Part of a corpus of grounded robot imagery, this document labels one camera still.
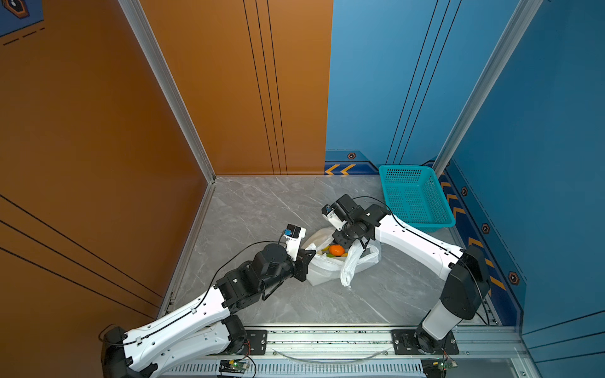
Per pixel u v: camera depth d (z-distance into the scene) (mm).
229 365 712
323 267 754
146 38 742
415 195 1122
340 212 647
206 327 483
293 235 599
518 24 719
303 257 609
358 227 579
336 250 884
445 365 696
